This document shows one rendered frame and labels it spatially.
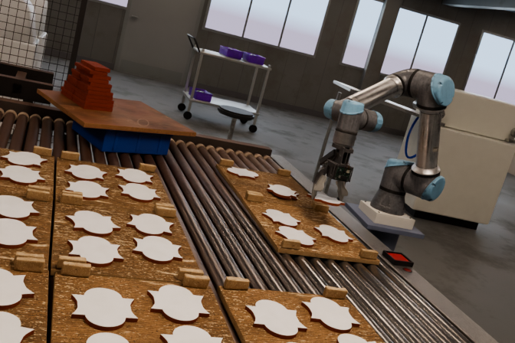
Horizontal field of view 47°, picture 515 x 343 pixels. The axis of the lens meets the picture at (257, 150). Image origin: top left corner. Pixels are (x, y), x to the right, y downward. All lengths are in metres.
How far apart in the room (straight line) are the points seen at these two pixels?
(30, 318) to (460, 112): 5.61
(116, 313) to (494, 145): 5.63
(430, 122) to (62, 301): 1.61
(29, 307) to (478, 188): 5.76
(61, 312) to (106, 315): 0.08
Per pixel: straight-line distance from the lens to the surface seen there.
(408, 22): 12.37
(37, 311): 1.21
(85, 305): 1.23
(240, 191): 2.18
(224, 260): 1.63
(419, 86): 2.36
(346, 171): 2.00
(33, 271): 1.34
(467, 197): 6.57
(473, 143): 6.42
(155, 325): 1.22
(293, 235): 1.86
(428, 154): 2.45
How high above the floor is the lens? 1.55
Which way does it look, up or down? 12 degrees down
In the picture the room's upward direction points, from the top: 15 degrees clockwise
